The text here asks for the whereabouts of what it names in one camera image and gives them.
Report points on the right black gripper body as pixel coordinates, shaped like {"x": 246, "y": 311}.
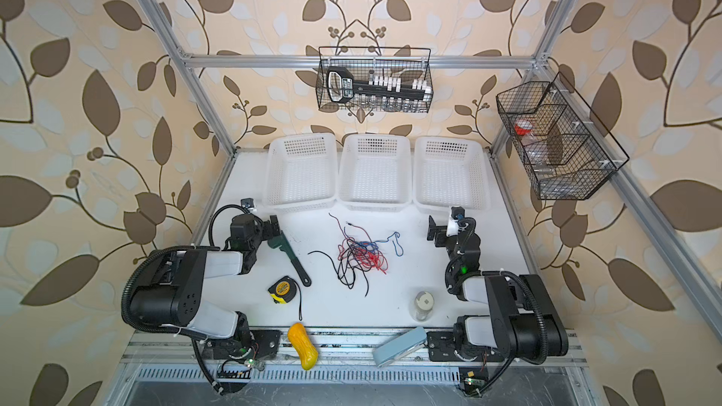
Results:
{"x": 442, "y": 231}

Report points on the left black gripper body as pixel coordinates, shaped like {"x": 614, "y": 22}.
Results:
{"x": 272, "y": 227}

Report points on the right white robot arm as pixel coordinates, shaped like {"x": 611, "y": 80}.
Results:
{"x": 521, "y": 322}

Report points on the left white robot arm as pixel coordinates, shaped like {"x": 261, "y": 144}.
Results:
{"x": 164, "y": 295}

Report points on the green black pipe wrench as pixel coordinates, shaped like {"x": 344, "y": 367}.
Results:
{"x": 281, "y": 242}

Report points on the left white plastic basket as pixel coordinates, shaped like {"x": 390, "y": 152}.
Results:
{"x": 301, "y": 173}

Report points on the white plastic basket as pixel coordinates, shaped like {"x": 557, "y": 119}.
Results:
{"x": 301, "y": 173}
{"x": 375, "y": 173}
{"x": 450, "y": 172}

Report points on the right white plastic basket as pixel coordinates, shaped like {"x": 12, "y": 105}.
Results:
{"x": 450, "y": 172}

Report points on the yellow black tape measure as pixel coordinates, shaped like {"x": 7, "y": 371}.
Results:
{"x": 285, "y": 291}

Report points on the middle white plastic basket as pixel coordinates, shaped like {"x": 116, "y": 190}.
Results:
{"x": 375, "y": 173}

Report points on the light blue sharpening block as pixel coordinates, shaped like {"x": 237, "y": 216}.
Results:
{"x": 399, "y": 347}

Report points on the yellow squash toy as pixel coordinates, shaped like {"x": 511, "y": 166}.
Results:
{"x": 305, "y": 349}

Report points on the red small object in basket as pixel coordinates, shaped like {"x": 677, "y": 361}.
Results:
{"x": 523, "y": 127}

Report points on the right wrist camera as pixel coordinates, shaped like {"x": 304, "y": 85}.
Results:
{"x": 456, "y": 215}

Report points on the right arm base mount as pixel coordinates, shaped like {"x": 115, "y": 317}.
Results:
{"x": 473, "y": 361}

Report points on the side black wire basket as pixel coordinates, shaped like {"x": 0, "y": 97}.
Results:
{"x": 571, "y": 152}

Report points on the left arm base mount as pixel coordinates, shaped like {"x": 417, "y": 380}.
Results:
{"x": 229, "y": 365}

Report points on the black socket set rail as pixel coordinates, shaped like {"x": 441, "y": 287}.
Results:
{"x": 343, "y": 87}

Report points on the back black wire basket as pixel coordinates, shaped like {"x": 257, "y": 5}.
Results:
{"x": 405, "y": 62}

